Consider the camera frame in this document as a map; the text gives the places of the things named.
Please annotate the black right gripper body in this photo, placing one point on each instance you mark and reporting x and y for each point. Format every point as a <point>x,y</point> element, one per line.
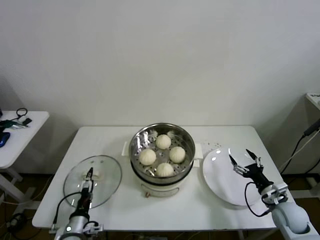
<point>256,173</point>

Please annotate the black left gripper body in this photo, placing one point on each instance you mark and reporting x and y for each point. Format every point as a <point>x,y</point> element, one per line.
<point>83,202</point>

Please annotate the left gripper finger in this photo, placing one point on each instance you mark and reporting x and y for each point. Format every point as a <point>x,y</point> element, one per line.
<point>91,173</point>
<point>85,183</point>

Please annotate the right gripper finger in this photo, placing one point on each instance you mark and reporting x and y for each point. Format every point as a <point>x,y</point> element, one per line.
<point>234,163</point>
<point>253,155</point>

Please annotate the round glass pot lid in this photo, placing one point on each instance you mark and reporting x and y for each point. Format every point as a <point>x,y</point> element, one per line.
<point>110,172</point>

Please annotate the white steamed baozi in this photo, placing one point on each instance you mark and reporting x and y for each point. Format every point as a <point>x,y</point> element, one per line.
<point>163,141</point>
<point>177,154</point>
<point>147,157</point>
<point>165,170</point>

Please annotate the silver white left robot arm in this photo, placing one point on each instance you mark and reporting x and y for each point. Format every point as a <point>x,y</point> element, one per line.
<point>75,226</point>

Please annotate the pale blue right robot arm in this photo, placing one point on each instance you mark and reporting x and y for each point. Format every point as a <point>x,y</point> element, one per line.
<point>290,217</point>

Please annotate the stainless steel steamer basket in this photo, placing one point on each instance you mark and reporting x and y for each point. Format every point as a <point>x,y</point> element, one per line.
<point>180,140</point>

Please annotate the white round plate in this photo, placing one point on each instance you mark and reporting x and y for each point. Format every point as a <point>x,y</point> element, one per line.
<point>220,180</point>

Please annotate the white side table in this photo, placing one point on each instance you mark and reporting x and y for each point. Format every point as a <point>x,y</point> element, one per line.
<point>25,135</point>

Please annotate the small black device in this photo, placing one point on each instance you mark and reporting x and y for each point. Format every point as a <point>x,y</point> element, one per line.
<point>27,120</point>

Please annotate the white shelf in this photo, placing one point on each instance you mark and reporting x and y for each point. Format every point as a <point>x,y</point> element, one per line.
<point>313,98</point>

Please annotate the blue object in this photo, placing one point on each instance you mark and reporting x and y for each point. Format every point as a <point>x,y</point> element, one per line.
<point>5,138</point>

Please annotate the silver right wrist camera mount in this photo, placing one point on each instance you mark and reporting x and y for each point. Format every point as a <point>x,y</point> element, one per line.
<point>273,193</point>

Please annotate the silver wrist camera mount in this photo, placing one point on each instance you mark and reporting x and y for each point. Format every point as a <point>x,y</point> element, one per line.
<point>273,193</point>
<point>93,228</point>

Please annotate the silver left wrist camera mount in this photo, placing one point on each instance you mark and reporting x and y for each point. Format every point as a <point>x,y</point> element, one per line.
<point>93,228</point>

